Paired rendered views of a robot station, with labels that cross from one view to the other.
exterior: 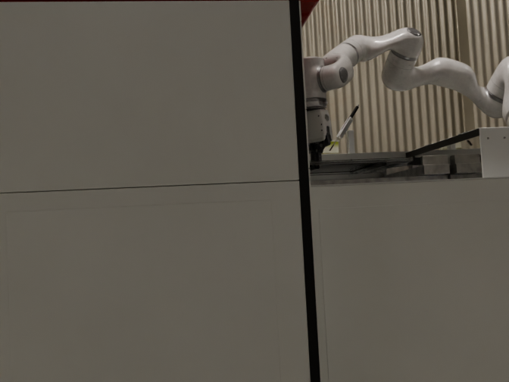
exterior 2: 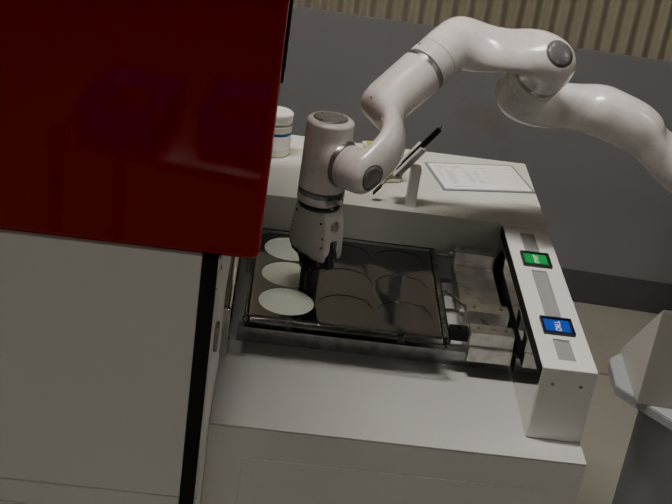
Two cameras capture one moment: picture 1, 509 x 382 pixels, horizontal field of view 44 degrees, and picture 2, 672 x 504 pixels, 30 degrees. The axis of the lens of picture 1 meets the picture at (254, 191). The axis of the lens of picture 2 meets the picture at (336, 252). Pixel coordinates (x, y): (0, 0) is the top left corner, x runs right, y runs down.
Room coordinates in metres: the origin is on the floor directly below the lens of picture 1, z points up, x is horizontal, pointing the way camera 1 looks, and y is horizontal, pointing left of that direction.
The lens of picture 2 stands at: (-0.10, -0.37, 1.98)
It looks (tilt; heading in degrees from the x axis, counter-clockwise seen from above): 26 degrees down; 4
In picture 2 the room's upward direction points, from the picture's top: 8 degrees clockwise
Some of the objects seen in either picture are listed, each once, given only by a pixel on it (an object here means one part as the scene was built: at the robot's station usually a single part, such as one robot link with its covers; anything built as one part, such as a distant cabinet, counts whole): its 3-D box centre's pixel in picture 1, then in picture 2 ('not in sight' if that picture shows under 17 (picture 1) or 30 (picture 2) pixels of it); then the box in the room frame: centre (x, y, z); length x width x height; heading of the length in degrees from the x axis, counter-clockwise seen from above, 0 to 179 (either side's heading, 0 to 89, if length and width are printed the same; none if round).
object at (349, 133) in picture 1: (345, 136); (406, 173); (2.26, -0.34, 1.03); 0.06 x 0.04 x 0.13; 97
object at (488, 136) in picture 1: (453, 163); (538, 324); (1.99, -0.63, 0.89); 0.55 x 0.09 x 0.14; 7
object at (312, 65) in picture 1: (313, 79); (328, 152); (1.95, -0.20, 1.17); 0.09 x 0.08 x 0.13; 53
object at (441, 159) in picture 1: (432, 160); (490, 336); (1.90, -0.54, 0.89); 0.08 x 0.03 x 0.03; 97
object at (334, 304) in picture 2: (335, 167); (344, 282); (2.00, -0.26, 0.90); 0.34 x 0.34 x 0.01; 7
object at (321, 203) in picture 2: (313, 105); (321, 194); (1.95, -0.20, 1.09); 0.09 x 0.08 x 0.03; 49
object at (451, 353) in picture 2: (366, 183); (373, 345); (1.89, -0.33, 0.84); 0.50 x 0.02 x 0.03; 97
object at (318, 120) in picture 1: (313, 125); (316, 225); (1.95, -0.20, 1.03); 0.10 x 0.07 x 0.11; 49
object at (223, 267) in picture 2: (273, 120); (224, 255); (1.78, -0.06, 1.02); 0.81 x 0.03 x 0.40; 7
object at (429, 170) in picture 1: (413, 174); (479, 308); (2.06, -0.52, 0.87); 0.36 x 0.08 x 0.03; 7
